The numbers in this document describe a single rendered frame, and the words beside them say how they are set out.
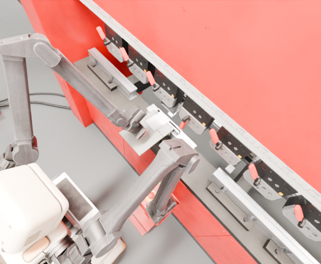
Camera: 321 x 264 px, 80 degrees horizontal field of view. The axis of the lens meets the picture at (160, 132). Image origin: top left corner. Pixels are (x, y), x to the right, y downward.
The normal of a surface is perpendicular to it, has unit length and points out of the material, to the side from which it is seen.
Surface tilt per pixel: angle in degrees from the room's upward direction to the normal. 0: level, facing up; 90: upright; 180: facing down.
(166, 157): 36
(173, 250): 0
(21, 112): 69
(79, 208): 0
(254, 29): 90
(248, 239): 0
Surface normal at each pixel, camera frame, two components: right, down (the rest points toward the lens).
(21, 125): 0.46, 0.54
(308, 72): -0.73, 0.55
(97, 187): 0.13, -0.48
